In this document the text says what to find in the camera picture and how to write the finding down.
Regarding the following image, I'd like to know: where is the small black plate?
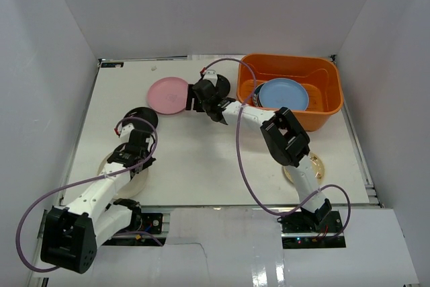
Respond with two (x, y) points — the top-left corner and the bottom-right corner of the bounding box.
(215, 74), (231, 99)

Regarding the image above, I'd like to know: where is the pink plate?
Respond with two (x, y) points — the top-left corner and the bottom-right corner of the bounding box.
(146, 77), (188, 115)

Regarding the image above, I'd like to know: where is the plain cream plate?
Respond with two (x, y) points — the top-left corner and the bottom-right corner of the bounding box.
(113, 168), (149, 200)

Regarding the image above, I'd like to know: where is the white plate green rim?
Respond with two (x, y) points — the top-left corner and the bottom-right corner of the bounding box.
(252, 83), (263, 108)

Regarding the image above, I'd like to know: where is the blue plate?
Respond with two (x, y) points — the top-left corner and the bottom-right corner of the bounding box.
(258, 78), (309, 111)

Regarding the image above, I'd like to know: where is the cream floral plate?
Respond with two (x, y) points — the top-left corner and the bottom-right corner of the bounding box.
(283, 152), (325, 185)

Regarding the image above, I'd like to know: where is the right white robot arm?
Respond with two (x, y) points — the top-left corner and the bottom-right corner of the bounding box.
(187, 79), (332, 233)

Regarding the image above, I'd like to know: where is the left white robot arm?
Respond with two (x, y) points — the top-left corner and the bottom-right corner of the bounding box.
(40, 130), (155, 274)

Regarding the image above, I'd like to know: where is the orange plastic bin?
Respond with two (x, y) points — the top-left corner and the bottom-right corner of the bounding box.
(242, 53), (344, 132)

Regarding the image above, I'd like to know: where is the black plate left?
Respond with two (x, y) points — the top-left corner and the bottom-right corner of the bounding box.
(121, 107), (159, 133)

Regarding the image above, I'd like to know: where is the black label sticker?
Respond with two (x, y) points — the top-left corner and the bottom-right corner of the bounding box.
(100, 62), (124, 69)

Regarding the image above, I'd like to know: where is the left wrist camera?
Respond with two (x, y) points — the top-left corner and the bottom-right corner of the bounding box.
(114, 124), (134, 142)

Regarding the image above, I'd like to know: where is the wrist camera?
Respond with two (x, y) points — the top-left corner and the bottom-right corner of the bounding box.
(200, 68), (218, 85)
(114, 124), (134, 142)

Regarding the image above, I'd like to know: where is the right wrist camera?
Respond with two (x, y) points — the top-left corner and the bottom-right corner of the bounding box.
(200, 68), (218, 85)

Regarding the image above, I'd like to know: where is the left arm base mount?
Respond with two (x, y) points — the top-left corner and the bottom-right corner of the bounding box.
(112, 198), (166, 247)

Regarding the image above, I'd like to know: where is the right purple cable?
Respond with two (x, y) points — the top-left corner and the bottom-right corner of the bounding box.
(201, 58), (351, 241)

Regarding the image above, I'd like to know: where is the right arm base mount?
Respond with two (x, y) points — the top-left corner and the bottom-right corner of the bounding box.
(277, 211), (346, 250)

